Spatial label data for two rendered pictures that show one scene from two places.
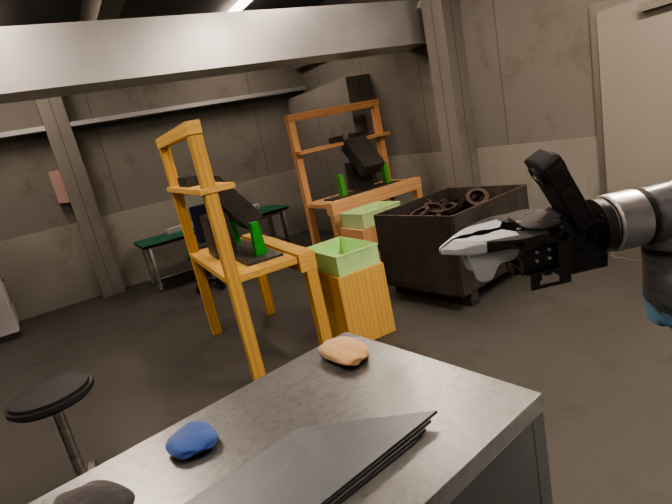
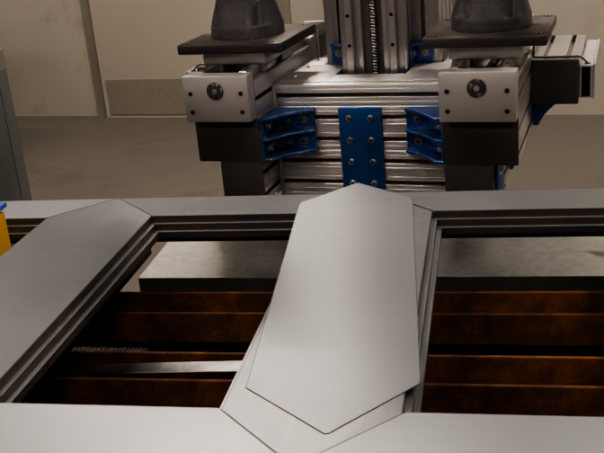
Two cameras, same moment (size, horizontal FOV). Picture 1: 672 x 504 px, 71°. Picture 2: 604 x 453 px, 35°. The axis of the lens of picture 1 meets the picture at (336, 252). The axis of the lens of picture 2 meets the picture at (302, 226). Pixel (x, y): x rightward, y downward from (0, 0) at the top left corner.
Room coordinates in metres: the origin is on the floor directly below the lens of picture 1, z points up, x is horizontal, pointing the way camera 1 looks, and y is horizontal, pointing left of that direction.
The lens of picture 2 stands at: (-1.06, 0.54, 1.34)
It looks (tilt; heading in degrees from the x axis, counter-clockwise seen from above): 20 degrees down; 319
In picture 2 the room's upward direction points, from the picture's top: 5 degrees counter-clockwise
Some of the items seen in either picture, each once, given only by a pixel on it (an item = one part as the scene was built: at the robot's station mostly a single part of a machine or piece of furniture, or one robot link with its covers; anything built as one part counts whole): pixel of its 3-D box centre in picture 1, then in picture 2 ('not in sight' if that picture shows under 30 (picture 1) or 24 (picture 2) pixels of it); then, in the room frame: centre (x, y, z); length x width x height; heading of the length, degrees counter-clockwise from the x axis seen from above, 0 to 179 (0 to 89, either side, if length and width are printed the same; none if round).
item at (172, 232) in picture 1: (218, 241); not in sight; (6.96, 1.68, 0.39); 2.18 x 0.85 x 0.77; 118
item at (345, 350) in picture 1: (343, 350); not in sight; (1.13, 0.03, 1.07); 0.16 x 0.10 x 0.04; 27
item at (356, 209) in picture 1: (372, 182); not in sight; (5.61, -0.59, 0.94); 1.40 x 1.25 x 1.89; 118
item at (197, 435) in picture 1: (190, 439); not in sight; (0.88, 0.38, 1.06); 0.12 x 0.10 x 0.03; 38
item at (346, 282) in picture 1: (269, 231); not in sight; (3.89, 0.50, 0.92); 1.43 x 1.27 x 1.85; 22
